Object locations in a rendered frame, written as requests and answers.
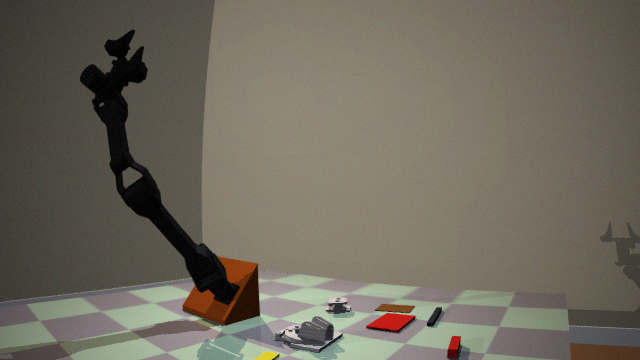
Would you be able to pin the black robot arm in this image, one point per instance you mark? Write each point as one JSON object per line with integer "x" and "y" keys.
{"x": 143, "y": 196}

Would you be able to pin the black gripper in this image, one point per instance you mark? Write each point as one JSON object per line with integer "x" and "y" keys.
{"x": 119, "y": 49}

